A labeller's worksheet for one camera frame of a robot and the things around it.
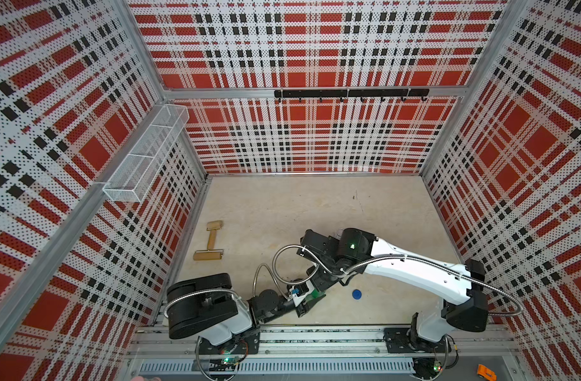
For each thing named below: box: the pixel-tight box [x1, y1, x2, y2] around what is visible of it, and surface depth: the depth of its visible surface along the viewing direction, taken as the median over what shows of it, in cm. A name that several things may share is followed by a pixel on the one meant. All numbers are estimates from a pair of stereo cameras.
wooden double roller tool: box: [192, 219, 224, 262], surface depth 96 cm
